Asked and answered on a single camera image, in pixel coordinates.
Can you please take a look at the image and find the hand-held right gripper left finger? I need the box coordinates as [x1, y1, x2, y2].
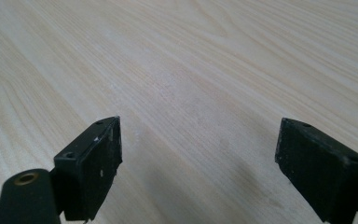
[53, 116, 123, 222]

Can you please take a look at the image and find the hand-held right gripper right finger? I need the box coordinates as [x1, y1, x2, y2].
[274, 117, 358, 224]

